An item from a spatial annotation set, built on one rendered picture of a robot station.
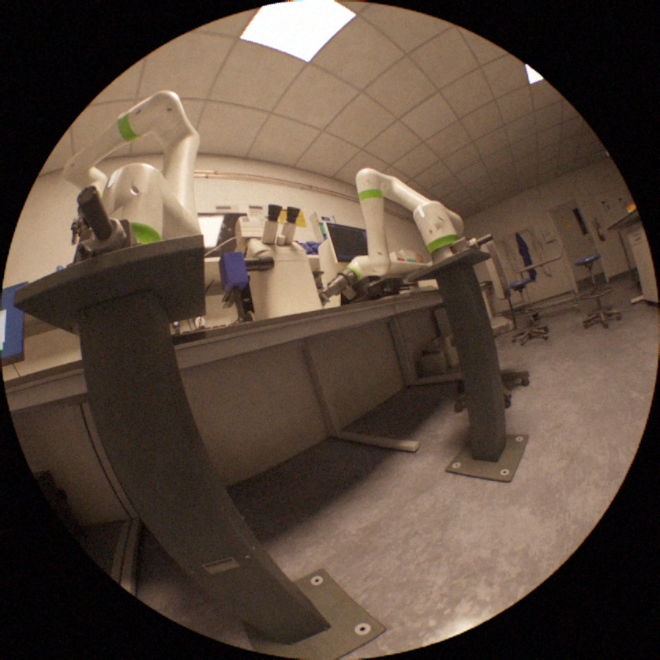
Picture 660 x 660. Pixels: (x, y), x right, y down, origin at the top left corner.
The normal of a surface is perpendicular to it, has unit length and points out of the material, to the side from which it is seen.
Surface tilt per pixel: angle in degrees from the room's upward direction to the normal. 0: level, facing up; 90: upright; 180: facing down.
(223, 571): 90
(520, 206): 90
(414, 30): 180
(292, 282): 91
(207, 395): 90
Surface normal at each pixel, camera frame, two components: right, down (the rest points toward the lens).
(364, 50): 0.29, 0.96
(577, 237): -0.75, 0.19
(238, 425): 0.60, -0.22
